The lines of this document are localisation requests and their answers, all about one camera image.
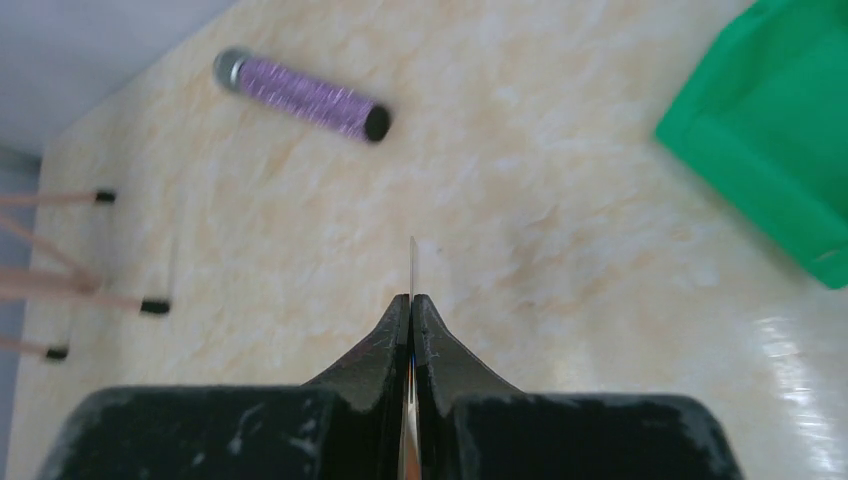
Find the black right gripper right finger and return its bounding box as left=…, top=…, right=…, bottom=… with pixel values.
left=411, top=294, right=743, bottom=479

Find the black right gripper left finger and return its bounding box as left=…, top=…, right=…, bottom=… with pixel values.
left=38, top=294, right=411, bottom=479

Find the pink music stand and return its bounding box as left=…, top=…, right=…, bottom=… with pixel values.
left=0, top=188, right=172, bottom=363

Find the purple glitter microphone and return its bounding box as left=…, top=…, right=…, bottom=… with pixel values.
left=213, top=47, right=393, bottom=143

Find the green plastic bin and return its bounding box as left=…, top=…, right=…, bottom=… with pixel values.
left=655, top=1, right=847, bottom=289

